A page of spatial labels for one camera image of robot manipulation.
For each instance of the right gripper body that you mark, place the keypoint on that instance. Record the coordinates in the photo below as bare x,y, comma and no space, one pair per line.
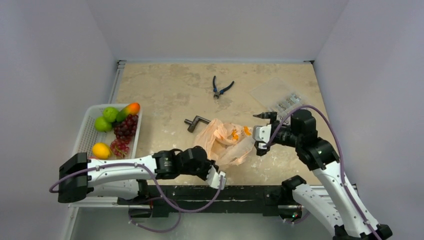
269,122

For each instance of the green fake apple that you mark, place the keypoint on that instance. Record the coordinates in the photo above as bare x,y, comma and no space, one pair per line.
101,124

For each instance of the white plastic perforated basket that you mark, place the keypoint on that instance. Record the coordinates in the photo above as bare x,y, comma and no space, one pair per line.
88,136

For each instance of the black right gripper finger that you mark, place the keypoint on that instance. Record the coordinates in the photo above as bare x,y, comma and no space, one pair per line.
269,115
260,151

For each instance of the clear plastic screw box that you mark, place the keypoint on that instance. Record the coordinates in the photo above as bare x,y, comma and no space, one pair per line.
277,96

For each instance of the grey metal crank handle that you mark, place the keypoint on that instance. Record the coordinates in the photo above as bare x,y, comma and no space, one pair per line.
193,123

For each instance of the translucent orange plastic bag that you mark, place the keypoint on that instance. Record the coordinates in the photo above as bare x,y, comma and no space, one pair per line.
226,143

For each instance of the light red fake grape bunch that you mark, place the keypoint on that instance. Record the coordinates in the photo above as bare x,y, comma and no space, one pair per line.
120,148

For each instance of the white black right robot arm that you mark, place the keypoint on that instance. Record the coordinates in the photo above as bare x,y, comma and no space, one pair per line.
346,218

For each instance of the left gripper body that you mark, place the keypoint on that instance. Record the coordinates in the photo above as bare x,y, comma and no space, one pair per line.
211,172

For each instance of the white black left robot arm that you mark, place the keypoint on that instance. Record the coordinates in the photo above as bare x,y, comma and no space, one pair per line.
81,176

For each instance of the dark red fake grape bunch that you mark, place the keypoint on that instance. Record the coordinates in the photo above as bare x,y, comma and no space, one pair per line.
127,128

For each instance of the yellow fake lemon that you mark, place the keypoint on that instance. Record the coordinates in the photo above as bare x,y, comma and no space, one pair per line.
101,151

